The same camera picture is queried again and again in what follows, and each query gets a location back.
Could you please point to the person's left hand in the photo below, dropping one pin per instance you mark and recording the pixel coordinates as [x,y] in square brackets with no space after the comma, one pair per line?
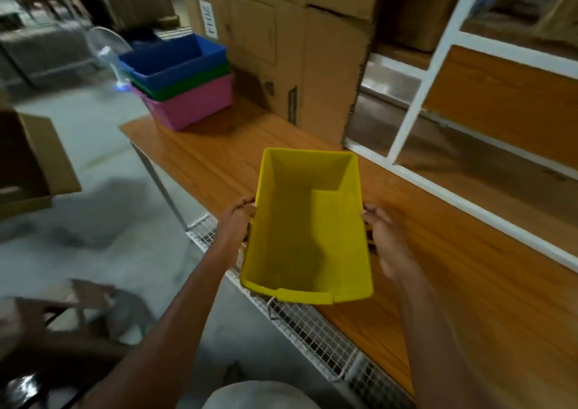
[232,230]

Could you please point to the person's right hand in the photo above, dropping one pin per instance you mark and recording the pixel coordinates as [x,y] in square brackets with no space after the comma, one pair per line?
[389,237]

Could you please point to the person's right fingers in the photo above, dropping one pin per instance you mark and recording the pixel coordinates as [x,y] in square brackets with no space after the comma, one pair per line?
[371,216]

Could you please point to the person's left fingers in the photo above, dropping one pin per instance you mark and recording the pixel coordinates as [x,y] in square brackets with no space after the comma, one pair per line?
[244,206]

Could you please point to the yellow plastic bin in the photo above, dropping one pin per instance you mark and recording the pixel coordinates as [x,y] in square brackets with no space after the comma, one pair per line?
[307,232]

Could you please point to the person's right forearm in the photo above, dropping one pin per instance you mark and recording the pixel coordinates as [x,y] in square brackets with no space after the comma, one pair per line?
[445,345]

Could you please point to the person's left forearm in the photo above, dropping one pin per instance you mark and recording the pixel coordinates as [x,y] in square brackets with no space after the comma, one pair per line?
[162,336]

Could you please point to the pink plastic bin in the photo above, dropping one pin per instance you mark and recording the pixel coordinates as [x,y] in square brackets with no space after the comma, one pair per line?
[192,103]

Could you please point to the green plastic bin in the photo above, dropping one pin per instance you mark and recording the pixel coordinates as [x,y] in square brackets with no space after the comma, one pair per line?
[180,85]

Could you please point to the large cardboard box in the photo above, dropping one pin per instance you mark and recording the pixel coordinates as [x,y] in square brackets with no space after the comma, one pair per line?
[289,52]

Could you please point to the blue plastic bin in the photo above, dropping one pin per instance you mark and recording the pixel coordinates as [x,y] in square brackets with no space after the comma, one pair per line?
[174,61]

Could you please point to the wooden shelf board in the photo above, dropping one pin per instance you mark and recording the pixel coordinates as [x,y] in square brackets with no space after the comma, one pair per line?
[505,101]

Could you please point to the white electric fan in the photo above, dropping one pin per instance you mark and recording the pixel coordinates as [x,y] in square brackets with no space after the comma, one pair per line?
[104,56]

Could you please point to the stacked cardboard box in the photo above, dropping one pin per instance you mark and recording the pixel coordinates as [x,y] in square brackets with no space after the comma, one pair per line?
[420,6]

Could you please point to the open cardboard box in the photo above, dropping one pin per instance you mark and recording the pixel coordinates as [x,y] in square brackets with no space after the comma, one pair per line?
[29,164]

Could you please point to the dark metal chair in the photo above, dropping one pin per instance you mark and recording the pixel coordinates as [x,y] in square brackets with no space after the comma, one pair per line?
[49,354]

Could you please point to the white metal shelf frame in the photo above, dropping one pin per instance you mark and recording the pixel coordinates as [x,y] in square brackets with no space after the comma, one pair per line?
[433,106]

